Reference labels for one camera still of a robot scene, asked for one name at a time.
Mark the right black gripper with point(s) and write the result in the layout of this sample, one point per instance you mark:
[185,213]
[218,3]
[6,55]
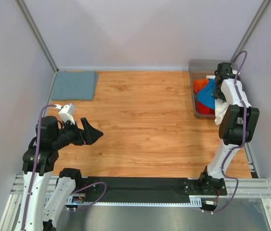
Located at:
[216,95]

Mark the right corner aluminium post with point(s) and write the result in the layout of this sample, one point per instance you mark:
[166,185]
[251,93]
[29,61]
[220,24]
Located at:
[252,26]

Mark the corner aluminium post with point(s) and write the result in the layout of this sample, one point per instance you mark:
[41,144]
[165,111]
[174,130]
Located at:
[252,26]
[33,27]

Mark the red t shirt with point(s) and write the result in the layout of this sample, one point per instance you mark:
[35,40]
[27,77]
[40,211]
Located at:
[202,109]

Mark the blue t shirt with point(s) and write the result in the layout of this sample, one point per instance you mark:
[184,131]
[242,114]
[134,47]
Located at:
[204,96]

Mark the slotted cable duct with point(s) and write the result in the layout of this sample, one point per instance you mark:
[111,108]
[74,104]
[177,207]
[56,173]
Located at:
[194,202]

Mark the aluminium frame rail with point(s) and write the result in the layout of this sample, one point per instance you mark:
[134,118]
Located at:
[247,188]

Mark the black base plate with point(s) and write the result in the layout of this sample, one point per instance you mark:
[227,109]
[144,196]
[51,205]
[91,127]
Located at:
[152,190]

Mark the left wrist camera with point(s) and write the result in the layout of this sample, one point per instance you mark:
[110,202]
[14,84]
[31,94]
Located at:
[66,113]

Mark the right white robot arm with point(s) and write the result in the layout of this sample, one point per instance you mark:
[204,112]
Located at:
[237,127]

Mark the folded grey-blue t shirt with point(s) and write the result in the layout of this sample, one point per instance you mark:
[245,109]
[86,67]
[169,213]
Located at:
[74,86]

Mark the clear plastic bin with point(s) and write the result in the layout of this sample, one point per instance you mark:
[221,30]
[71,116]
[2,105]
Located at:
[198,72]

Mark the orange t shirt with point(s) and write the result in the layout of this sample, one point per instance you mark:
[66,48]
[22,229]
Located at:
[198,85]

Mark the left corner aluminium post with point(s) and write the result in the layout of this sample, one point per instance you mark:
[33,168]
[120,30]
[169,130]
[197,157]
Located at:
[33,27]

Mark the white t shirt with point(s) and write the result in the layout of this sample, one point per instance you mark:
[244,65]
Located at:
[220,110]

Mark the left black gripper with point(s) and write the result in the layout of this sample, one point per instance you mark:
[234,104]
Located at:
[92,134]

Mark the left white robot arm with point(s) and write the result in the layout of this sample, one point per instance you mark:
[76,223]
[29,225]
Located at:
[38,164]

